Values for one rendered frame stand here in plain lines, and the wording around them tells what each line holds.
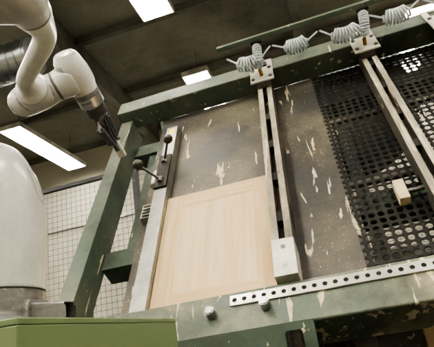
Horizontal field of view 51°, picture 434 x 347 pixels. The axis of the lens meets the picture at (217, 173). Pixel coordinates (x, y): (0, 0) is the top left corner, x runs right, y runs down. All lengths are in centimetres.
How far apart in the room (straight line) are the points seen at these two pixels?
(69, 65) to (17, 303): 109
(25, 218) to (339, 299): 74
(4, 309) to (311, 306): 72
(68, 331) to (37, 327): 5
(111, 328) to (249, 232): 89
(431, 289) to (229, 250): 56
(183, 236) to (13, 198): 89
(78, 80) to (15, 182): 98
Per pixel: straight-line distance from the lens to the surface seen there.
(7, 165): 68
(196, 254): 140
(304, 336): 111
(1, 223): 64
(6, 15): 115
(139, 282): 138
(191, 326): 120
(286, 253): 122
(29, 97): 160
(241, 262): 132
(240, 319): 116
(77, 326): 49
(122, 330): 57
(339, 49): 204
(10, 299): 63
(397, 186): 139
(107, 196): 177
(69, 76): 162
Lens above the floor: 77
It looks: 21 degrees up
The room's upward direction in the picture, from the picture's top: 9 degrees counter-clockwise
